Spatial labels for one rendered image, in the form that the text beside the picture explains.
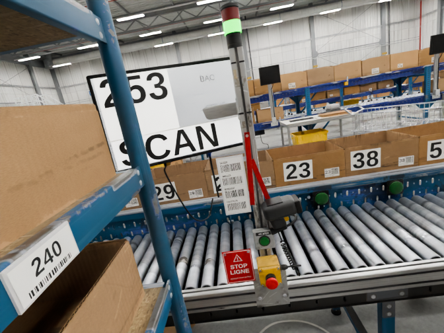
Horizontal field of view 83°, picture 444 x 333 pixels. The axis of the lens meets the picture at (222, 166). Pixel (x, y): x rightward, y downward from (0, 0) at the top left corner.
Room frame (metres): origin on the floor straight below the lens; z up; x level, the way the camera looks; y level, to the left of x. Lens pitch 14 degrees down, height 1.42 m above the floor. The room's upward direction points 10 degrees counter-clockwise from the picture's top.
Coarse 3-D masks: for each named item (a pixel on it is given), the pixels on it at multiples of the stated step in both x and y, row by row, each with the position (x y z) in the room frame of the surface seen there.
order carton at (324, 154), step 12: (300, 144) 1.62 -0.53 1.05; (312, 144) 1.62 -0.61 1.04; (324, 144) 1.61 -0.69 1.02; (276, 156) 1.64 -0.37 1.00; (288, 156) 1.63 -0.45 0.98; (300, 156) 1.34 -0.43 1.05; (312, 156) 1.34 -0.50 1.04; (324, 156) 1.33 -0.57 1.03; (336, 156) 1.33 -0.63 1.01; (276, 168) 1.35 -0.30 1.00; (324, 168) 1.33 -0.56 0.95; (276, 180) 1.35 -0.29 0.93; (300, 180) 1.34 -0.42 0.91; (312, 180) 1.34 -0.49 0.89
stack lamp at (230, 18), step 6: (222, 12) 0.78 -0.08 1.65; (228, 12) 0.76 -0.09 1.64; (234, 12) 0.76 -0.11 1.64; (222, 18) 0.78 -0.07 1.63; (228, 18) 0.76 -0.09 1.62; (234, 18) 0.76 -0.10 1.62; (228, 24) 0.77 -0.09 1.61; (234, 24) 0.76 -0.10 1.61; (228, 30) 0.77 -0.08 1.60; (234, 30) 0.76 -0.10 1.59; (240, 30) 0.77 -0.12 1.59
